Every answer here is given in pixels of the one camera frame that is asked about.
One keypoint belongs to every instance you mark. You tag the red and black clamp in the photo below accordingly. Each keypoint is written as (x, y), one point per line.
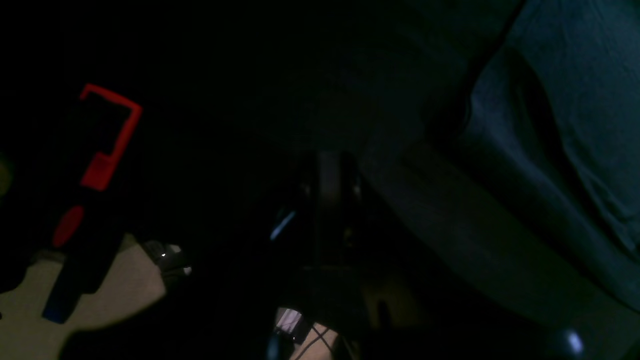
(84, 213)

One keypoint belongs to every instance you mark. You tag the dark blue-grey T-shirt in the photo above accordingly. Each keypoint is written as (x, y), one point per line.
(545, 114)

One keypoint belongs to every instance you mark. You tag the black table cloth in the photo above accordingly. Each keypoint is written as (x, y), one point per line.
(233, 94)

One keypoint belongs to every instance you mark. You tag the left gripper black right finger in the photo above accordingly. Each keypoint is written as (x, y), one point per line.
(354, 225)

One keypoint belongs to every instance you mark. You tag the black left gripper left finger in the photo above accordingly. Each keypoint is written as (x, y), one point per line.
(299, 228)

